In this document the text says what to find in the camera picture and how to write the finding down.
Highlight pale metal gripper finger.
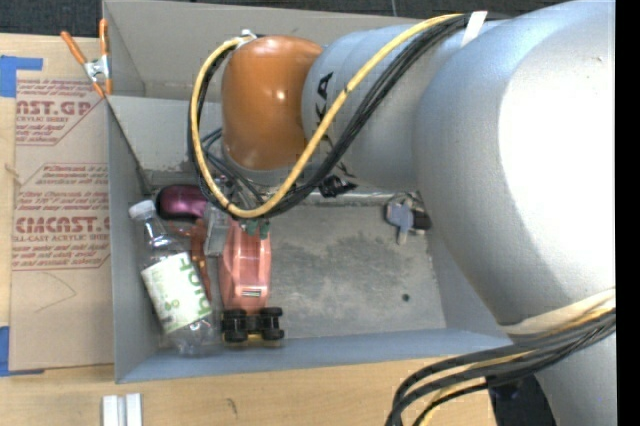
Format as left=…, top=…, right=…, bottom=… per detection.
left=202, top=205, right=231, bottom=259

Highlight salmon pink plastic object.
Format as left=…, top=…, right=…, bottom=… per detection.
left=217, top=217, right=274, bottom=313

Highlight purple rounded object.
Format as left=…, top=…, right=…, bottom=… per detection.
left=155, top=184, right=209, bottom=222

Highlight clear plastic bottle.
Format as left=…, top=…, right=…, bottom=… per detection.
left=127, top=199, right=224, bottom=358

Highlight yellow toy car black wheels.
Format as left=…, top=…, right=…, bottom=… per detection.
left=220, top=306, right=287, bottom=345

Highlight grey metal bin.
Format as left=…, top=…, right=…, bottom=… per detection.
left=101, top=0, right=517, bottom=385

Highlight brown cardboard board red print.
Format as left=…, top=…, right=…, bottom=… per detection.
left=0, top=32, right=116, bottom=373

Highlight small dark object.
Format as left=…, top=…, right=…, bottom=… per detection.
left=410, top=208, right=433, bottom=232

